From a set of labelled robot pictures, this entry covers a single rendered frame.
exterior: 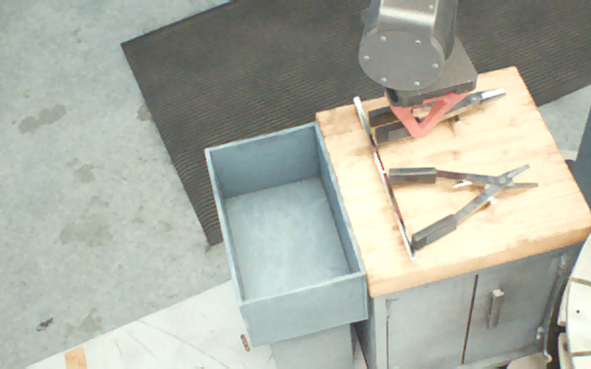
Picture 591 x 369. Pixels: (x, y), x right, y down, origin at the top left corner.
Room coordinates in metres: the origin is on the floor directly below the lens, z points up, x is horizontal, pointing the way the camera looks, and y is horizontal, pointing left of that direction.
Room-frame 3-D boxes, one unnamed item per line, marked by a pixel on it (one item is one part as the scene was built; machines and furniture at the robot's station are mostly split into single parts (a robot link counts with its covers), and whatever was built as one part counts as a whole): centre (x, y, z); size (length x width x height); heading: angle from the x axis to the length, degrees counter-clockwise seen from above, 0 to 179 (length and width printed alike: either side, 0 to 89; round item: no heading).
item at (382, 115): (0.48, -0.09, 1.10); 0.04 x 0.01 x 0.02; 98
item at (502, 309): (0.43, -0.13, 0.91); 0.19 x 0.19 x 0.26; 6
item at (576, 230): (0.43, -0.13, 1.05); 0.20 x 0.19 x 0.02; 96
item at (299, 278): (0.42, 0.02, 0.92); 0.17 x 0.11 x 0.28; 6
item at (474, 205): (0.38, -0.14, 1.09); 0.06 x 0.01 x 0.01; 120
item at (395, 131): (0.46, -0.09, 1.10); 0.04 x 0.01 x 0.02; 98
